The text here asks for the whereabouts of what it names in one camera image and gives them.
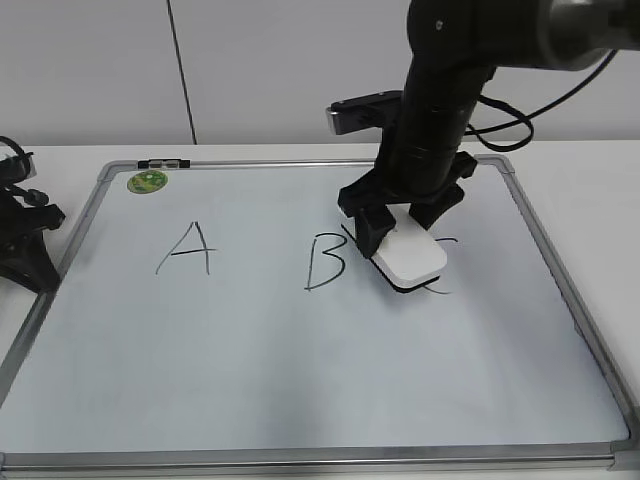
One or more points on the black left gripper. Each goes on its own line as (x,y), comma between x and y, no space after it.
(24,257)

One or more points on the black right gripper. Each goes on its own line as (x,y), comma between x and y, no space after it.
(427,181)

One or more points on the white whiteboard eraser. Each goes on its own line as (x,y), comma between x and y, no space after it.
(408,257)

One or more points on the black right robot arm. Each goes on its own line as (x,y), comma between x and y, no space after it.
(456,48)

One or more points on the green round magnet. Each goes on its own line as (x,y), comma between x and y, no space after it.
(147,182)

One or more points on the grey framed whiteboard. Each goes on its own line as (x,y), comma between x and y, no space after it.
(228,322)

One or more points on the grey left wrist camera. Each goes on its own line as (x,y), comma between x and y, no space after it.
(16,169)

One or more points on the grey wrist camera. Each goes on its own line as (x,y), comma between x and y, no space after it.
(378,110)
(16,169)

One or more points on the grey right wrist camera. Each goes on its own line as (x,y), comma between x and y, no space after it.
(378,110)

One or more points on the black and silver frame clip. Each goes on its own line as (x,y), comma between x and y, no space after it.
(161,164)

